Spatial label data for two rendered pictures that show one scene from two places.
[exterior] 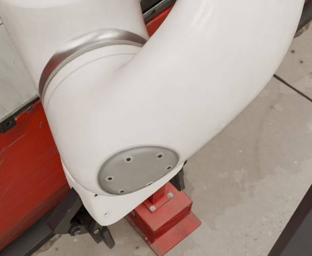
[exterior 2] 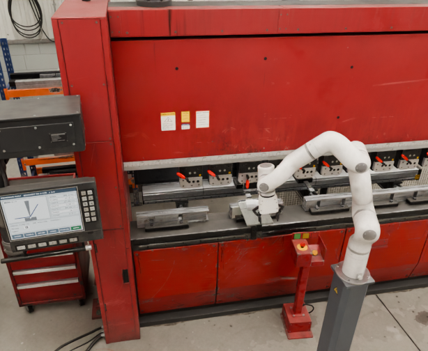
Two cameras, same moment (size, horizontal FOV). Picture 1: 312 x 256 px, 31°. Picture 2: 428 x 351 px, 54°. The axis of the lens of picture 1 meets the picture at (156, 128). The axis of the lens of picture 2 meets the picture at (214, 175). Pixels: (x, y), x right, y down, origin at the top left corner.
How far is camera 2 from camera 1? 1.80 m
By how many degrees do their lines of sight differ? 37
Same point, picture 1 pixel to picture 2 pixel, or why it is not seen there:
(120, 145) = (262, 182)
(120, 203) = (263, 209)
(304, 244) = (328, 308)
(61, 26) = (263, 172)
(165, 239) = (294, 334)
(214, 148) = not seen: hidden behind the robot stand
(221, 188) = not seen: hidden behind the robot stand
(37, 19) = (261, 170)
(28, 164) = (254, 261)
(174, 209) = (302, 320)
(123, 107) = (264, 178)
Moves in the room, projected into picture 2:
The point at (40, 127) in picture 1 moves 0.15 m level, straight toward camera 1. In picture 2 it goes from (263, 248) to (259, 262)
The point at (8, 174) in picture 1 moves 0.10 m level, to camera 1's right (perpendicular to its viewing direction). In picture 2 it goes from (246, 260) to (258, 265)
